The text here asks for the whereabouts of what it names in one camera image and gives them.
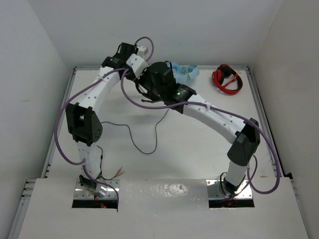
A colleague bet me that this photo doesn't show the black headset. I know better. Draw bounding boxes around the black headset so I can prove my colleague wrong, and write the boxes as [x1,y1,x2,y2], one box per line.
[135,84,161,103]

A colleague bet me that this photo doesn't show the thin black headset cable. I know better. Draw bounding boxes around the thin black headset cable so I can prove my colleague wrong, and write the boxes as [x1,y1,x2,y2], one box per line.
[96,109,169,180]

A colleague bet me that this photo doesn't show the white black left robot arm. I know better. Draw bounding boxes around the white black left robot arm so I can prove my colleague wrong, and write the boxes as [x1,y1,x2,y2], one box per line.
[66,43,148,191]

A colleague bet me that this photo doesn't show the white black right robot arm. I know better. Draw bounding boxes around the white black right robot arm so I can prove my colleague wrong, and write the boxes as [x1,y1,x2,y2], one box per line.
[135,62,260,196]

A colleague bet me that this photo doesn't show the light blue headphones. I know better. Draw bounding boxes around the light blue headphones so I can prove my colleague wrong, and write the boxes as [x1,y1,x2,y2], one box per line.
[172,62,199,85]

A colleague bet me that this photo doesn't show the red black headphones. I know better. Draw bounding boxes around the red black headphones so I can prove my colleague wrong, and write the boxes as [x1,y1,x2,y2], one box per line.
[211,64,243,95]

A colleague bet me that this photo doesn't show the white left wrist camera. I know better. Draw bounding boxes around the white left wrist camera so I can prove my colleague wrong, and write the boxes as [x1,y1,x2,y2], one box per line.
[136,45,149,59]

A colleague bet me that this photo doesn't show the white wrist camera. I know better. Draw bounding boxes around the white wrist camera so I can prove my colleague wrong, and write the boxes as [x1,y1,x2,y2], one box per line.
[126,54,149,79]
[136,45,149,59]

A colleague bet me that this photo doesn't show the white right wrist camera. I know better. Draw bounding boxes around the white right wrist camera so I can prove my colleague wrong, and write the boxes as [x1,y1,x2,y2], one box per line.
[126,54,149,79]

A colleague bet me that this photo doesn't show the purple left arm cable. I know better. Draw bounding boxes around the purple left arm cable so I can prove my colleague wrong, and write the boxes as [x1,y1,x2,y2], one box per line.
[53,36,155,207]

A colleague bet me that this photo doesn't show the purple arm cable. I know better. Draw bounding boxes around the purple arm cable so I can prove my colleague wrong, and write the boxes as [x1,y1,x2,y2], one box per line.
[53,36,155,207]
[121,67,280,200]

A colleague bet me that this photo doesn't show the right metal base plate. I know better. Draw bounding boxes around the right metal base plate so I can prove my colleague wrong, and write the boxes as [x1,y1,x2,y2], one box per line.
[206,179,253,201]

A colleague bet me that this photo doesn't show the metal base plate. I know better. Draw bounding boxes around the metal base plate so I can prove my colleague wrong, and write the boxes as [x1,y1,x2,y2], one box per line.
[206,179,253,201]
[73,180,118,200]

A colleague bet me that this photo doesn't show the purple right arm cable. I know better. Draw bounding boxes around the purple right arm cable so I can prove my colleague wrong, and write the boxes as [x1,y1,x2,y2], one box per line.
[121,67,280,200]

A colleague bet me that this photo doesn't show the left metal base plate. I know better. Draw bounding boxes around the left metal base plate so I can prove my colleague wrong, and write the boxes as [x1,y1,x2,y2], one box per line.
[73,180,118,200]

